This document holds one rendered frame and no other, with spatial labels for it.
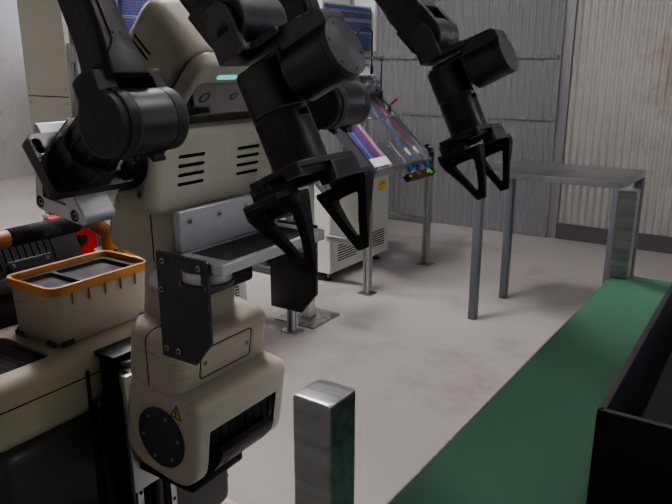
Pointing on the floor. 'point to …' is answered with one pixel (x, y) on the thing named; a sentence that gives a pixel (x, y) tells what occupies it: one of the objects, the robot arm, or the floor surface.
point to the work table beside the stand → (556, 172)
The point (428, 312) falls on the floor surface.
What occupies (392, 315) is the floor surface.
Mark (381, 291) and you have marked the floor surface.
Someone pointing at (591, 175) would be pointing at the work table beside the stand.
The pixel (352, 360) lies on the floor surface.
